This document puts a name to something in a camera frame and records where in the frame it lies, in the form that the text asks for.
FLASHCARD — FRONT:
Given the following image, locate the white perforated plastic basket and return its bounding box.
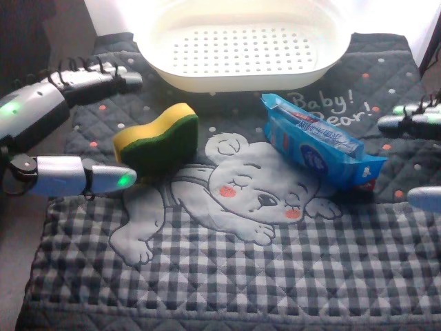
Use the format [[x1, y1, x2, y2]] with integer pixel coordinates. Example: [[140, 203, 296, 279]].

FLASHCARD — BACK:
[[132, 0, 353, 94]]

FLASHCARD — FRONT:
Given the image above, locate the black rod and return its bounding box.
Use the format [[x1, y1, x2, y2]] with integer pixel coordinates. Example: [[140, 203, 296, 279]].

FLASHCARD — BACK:
[[418, 20, 441, 82]]

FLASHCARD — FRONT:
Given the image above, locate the blue wipes packet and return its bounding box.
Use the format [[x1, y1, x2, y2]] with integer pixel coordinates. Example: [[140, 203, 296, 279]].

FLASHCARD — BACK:
[[260, 92, 389, 192]]

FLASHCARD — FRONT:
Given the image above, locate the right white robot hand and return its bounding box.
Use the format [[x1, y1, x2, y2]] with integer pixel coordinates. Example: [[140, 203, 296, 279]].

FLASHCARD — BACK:
[[377, 90, 441, 213]]

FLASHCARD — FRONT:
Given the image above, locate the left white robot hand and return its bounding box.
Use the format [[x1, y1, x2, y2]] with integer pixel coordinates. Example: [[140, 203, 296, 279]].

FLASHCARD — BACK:
[[0, 57, 143, 204]]

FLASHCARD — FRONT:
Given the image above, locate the yellow and green sponge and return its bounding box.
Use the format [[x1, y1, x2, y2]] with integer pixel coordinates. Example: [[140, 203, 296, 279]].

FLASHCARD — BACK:
[[112, 102, 200, 183]]

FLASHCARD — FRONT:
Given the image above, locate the grey quilt with printed bear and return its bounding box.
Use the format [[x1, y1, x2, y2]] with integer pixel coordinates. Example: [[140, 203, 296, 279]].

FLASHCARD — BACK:
[[15, 31, 441, 331]]

